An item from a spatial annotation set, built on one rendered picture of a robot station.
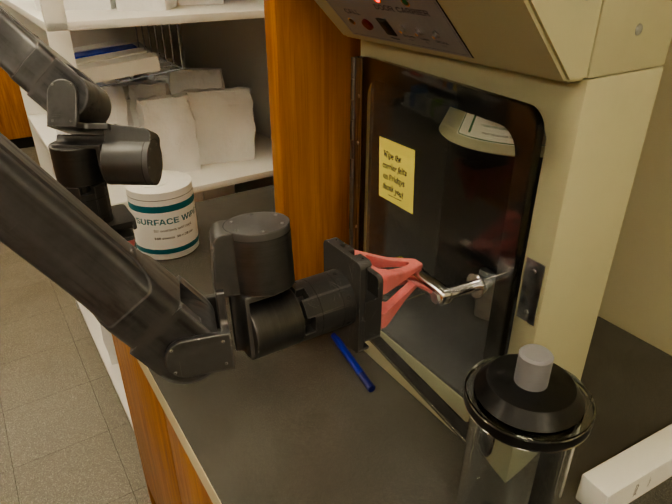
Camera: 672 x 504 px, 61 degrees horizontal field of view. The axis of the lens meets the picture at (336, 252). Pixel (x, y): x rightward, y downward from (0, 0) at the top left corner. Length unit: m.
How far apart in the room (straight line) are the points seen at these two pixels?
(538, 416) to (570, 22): 0.30
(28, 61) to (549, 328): 0.67
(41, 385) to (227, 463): 1.83
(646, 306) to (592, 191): 0.51
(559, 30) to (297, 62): 0.38
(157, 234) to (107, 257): 0.72
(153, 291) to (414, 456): 0.42
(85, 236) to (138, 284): 0.05
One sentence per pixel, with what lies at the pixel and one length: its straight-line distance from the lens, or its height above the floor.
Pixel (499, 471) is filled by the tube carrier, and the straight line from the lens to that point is 0.54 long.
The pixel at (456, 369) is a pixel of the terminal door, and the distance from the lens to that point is 0.68.
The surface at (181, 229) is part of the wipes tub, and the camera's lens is 1.19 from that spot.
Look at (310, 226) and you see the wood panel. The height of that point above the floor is 1.14.
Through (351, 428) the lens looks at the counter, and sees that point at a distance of 0.79.
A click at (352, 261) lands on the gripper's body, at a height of 1.25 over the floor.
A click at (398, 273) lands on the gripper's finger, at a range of 0.56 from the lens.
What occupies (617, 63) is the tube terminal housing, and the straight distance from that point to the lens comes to 0.55.
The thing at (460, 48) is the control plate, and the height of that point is 1.42.
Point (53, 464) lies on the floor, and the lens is 2.20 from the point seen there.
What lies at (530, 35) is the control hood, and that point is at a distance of 0.47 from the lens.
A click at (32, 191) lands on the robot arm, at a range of 0.46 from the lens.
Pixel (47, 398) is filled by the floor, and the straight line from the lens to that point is 2.47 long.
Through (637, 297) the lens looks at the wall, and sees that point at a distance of 1.07.
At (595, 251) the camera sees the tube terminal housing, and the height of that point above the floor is 1.23.
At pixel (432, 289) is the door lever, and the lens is 0.57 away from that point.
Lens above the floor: 1.51
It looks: 28 degrees down
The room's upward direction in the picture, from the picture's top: straight up
